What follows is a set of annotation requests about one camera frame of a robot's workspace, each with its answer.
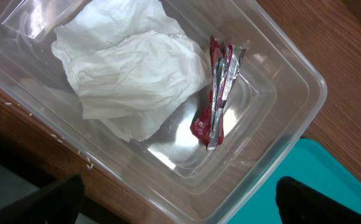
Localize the white napkin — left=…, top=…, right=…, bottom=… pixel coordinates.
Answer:
left=52, top=0, right=210, bottom=141

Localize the clear plastic bin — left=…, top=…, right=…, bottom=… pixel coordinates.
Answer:
left=0, top=0, right=327, bottom=223

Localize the black tray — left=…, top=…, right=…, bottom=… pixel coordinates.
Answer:
left=0, top=130, right=128, bottom=224

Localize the teal serving tray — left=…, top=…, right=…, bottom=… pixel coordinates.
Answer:
left=228, top=139, right=361, bottom=224

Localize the red snack wrapper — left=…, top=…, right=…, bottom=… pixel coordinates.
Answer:
left=190, top=36, right=245, bottom=151

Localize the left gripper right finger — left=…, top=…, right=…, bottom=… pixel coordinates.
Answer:
left=275, top=176, right=361, bottom=224

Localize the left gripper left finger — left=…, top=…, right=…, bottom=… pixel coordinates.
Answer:
left=0, top=174, right=85, bottom=224

